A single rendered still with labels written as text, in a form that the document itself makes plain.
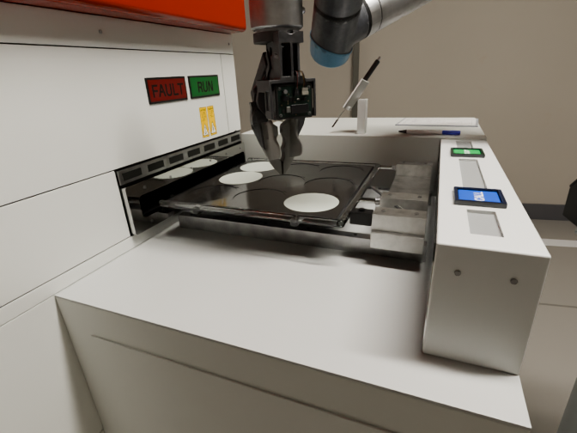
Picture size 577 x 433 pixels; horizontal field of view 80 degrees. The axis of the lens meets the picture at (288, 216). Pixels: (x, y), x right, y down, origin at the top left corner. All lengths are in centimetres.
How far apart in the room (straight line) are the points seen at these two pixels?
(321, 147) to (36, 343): 72
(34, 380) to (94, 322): 13
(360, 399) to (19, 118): 56
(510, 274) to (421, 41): 252
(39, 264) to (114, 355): 18
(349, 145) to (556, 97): 226
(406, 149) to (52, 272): 76
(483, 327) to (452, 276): 6
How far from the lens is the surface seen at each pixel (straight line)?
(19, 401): 69
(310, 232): 63
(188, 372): 53
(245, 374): 47
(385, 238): 57
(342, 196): 66
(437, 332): 42
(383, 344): 45
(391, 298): 52
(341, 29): 62
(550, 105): 304
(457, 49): 286
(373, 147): 91
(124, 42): 74
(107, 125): 69
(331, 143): 93
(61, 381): 72
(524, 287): 39
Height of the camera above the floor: 112
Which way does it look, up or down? 22 degrees down
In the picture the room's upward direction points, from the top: 3 degrees counter-clockwise
